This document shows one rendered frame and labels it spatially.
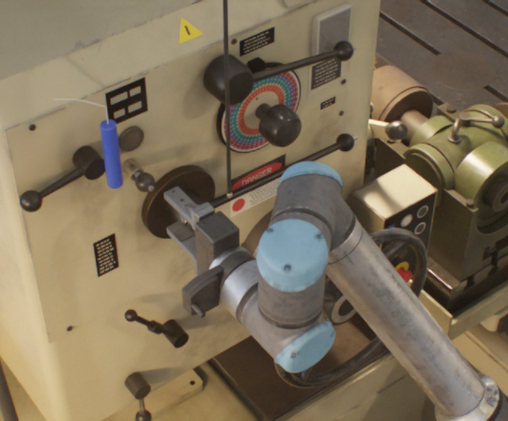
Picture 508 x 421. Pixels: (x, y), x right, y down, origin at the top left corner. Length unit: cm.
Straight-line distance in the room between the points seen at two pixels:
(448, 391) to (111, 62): 74
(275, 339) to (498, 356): 140
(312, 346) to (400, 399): 167
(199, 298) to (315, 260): 24
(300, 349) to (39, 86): 56
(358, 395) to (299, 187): 152
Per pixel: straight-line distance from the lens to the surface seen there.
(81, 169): 169
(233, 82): 174
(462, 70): 320
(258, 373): 283
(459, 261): 253
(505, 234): 259
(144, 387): 215
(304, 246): 140
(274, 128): 182
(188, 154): 186
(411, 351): 168
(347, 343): 291
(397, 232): 199
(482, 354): 286
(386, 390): 304
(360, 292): 159
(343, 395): 290
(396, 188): 225
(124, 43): 171
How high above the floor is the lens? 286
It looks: 44 degrees down
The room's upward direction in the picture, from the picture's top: straight up
